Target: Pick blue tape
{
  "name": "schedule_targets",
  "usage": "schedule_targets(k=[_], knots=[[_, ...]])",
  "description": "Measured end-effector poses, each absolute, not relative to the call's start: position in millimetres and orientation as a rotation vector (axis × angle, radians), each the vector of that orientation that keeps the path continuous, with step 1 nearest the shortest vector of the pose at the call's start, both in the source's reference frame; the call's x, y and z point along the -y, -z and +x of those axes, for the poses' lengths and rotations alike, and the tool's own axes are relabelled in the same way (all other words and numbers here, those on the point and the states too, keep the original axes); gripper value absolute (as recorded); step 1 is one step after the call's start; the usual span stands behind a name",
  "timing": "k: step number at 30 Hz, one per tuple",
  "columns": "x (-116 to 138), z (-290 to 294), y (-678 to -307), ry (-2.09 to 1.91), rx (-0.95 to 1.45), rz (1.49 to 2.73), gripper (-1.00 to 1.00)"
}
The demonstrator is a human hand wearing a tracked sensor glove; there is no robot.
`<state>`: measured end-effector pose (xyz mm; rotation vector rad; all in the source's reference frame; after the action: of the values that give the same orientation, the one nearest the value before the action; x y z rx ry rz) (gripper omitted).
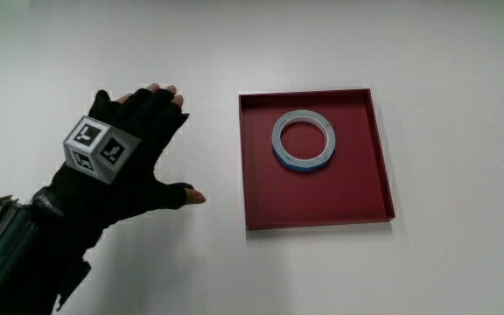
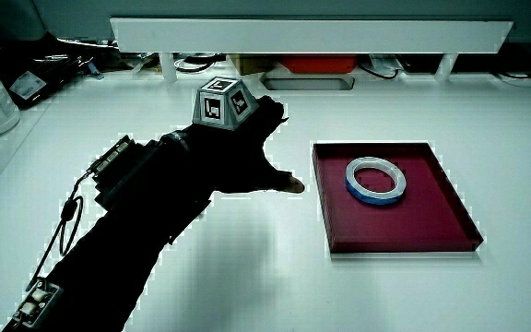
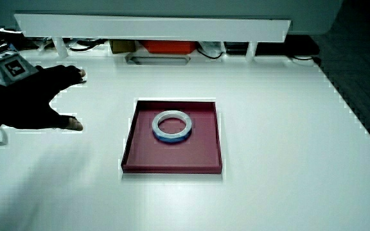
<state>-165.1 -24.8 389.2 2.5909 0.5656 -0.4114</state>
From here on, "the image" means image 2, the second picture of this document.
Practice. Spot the person's left hand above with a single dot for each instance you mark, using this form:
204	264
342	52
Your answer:
228	157

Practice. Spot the blue tape roll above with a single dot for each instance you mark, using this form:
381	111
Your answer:
359	191

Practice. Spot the person's left forearm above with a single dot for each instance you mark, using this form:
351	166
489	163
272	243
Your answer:
122	249

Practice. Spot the brown cardboard box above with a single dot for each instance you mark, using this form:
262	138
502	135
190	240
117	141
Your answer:
251	63

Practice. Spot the orange box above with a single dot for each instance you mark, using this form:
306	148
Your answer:
318	63

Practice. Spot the white monitor riser shelf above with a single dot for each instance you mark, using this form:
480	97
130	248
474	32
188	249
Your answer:
311	37

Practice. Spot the dark red square tray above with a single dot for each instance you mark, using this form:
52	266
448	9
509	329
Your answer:
385	226

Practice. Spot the black device with white label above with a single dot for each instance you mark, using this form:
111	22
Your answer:
39	80

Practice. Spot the grey connector board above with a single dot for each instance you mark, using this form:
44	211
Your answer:
35	303

